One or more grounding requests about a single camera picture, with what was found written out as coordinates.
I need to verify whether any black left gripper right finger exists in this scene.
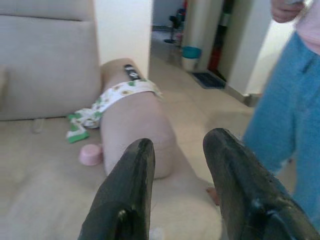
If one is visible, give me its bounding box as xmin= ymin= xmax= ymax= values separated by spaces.
xmin=203 ymin=127 xmax=320 ymax=240

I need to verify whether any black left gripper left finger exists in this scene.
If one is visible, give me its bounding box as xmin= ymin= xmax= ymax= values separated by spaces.
xmin=77 ymin=137 xmax=156 ymax=240

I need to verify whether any beige sofa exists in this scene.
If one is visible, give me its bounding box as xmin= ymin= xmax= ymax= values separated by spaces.
xmin=0 ymin=0 xmax=224 ymax=240

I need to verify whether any pink plastic cup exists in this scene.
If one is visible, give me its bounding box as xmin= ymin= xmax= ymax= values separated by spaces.
xmin=79 ymin=143 xmax=104 ymax=167

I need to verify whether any white green patterned cloth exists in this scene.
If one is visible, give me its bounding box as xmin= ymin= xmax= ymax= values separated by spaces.
xmin=65 ymin=79 xmax=163 ymax=145

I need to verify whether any person in blue trousers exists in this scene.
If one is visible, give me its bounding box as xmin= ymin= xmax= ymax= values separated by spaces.
xmin=206 ymin=0 xmax=320 ymax=227

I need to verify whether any dark blue door mat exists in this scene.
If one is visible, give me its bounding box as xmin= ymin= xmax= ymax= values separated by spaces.
xmin=190 ymin=71 xmax=227 ymax=90

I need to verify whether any black remote control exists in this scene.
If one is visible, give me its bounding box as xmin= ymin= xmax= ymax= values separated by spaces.
xmin=123 ymin=64 xmax=147 ymax=83

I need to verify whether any white bin with teal lid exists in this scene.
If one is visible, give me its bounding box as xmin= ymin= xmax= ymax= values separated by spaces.
xmin=180 ymin=45 xmax=203 ymax=72

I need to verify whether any black standing fan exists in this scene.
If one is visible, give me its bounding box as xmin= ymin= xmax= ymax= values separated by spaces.
xmin=163 ymin=8 xmax=185 ymax=45

